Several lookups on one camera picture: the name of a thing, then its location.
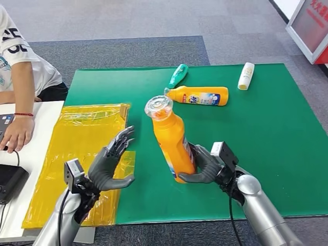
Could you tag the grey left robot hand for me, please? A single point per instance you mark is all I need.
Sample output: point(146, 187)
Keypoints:
point(102, 169)

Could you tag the person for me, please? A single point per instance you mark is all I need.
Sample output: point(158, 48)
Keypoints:
point(30, 69)

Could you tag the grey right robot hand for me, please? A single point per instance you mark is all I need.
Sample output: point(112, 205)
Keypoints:
point(207, 168)

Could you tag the white framed red sign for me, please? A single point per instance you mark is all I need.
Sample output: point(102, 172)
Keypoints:
point(307, 27)

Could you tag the laptop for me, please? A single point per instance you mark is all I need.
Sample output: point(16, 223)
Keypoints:
point(5, 122)

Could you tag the person's bare forearm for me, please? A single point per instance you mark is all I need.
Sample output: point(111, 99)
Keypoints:
point(7, 98)

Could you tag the person's bare hand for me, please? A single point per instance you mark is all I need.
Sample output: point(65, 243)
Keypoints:
point(38, 99)

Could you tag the green bottle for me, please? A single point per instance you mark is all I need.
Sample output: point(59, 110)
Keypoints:
point(179, 75)

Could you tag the orange bottle with blue label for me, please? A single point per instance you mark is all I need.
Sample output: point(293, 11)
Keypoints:
point(179, 95)

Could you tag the orange bottle with white label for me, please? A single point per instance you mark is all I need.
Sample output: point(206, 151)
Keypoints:
point(169, 139)

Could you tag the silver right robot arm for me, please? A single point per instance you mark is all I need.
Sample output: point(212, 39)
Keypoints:
point(261, 214)

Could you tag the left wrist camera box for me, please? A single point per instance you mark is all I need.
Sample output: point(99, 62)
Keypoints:
point(74, 171)

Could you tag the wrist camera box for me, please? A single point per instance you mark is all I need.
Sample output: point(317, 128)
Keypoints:
point(74, 171)
point(225, 156)

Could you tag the white table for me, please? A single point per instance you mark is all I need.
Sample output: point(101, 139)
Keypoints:
point(35, 156)

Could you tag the green mat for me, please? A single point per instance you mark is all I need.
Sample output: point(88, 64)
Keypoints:
point(269, 135)

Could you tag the black box device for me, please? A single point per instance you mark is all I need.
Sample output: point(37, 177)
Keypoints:
point(11, 183)

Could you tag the yellow plastic sheet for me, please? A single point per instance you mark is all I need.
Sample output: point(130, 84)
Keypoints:
point(68, 142)

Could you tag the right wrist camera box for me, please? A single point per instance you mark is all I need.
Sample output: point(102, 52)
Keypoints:
point(225, 156)

